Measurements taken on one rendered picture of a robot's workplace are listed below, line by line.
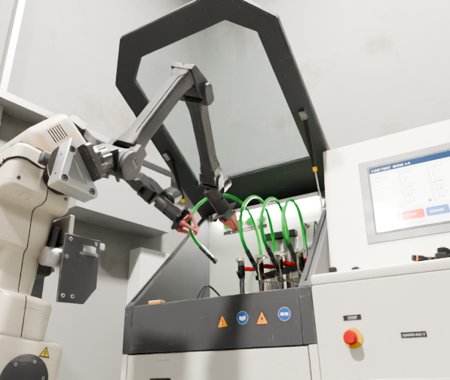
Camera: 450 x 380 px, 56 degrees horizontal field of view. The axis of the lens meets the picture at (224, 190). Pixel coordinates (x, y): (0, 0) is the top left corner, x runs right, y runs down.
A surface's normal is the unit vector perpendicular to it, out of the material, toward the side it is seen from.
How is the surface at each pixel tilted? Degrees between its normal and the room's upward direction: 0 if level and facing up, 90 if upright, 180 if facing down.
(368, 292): 90
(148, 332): 90
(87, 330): 90
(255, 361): 90
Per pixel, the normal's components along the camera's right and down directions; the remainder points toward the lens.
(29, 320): 0.78, -0.26
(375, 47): -0.63, -0.29
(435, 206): -0.48, -0.54
